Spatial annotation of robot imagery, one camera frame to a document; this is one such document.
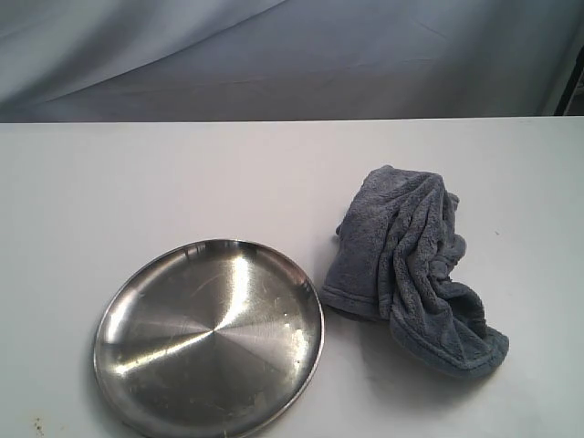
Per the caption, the grey-blue fleece cloth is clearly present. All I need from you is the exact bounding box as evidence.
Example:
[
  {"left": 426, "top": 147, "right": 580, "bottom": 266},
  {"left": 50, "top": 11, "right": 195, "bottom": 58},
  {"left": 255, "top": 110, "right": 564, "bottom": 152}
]
[{"left": 319, "top": 165, "right": 509, "bottom": 378}]

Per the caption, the round stainless steel plate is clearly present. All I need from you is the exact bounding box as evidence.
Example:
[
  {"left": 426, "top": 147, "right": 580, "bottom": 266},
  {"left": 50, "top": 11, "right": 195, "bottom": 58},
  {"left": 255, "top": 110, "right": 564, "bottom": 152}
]
[{"left": 92, "top": 239, "right": 325, "bottom": 437}]

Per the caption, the grey fabric backdrop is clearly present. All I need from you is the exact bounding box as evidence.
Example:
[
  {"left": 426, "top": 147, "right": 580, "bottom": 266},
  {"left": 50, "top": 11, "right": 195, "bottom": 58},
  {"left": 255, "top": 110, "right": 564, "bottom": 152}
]
[{"left": 1, "top": 1, "right": 583, "bottom": 123}]

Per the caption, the black stand at right edge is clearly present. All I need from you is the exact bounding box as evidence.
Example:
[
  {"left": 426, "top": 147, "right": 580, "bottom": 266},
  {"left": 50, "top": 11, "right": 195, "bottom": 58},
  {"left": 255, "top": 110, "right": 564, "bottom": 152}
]
[{"left": 553, "top": 47, "right": 584, "bottom": 116}]

